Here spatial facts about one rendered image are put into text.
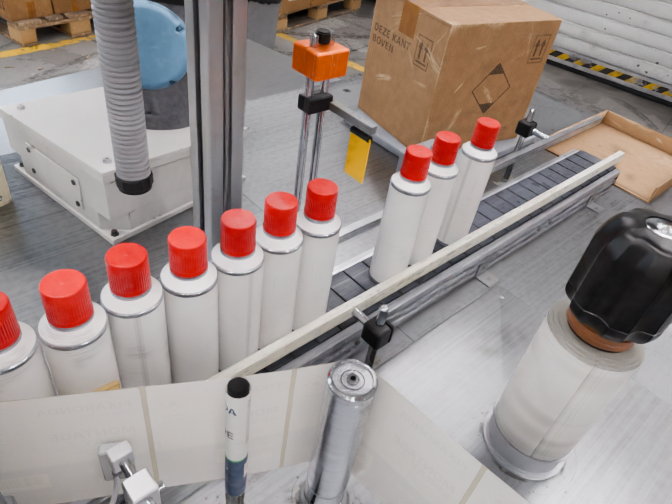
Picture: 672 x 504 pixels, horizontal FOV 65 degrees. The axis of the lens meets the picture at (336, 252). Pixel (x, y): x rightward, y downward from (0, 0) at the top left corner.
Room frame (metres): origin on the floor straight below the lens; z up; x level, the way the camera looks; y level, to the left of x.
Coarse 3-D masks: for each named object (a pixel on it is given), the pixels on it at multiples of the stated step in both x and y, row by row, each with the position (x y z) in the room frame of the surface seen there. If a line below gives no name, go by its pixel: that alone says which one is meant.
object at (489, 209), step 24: (552, 168) 1.00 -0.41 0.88; (576, 168) 1.02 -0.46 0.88; (504, 192) 0.87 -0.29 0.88; (528, 192) 0.89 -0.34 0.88; (480, 216) 0.78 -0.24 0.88; (528, 216) 0.80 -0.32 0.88; (360, 264) 0.59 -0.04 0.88; (336, 288) 0.54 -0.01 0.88; (360, 288) 0.54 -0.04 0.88; (408, 288) 0.56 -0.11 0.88; (288, 360) 0.40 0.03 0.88
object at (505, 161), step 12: (588, 120) 1.08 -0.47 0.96; (600, 120) 1.11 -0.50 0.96; (564, 132) 1.00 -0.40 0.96; (576, 132) 1.03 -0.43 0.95; (540, 144) 0.93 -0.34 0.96; (552, 144) 0.96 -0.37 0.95; (516, 156) 0.86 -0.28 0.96; (372, 216) 0.60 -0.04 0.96; (348, 228) 0.57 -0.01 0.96; (360, 228) 0.57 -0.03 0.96; (372, 228) 0.59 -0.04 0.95
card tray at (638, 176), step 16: (608, 112) 1.41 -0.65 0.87; (592, 128) 1.36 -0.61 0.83; (608, 128) 1.38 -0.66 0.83; (624, 128) 1.37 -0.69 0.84; (640, 128) 1.35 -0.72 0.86; (560, 144) 1.23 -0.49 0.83; (576, 144) 1.24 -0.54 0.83; (592, 144) 1.26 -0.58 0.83; (608, 144) 1.28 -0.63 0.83; (624, 144) 1.29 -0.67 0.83; (640, 144) 1.31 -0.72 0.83; (656, 144) 1.31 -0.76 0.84; (624, 160) 1.20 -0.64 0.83; (640, 160) 1.22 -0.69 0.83; (656, 160) 1.23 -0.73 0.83; (624, 176) 1.12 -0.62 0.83; (640, 176) 1.13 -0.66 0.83; (656, 176) 1.15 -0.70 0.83; (640, 192) 1.06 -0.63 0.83; (656, 192) 1.03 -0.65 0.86
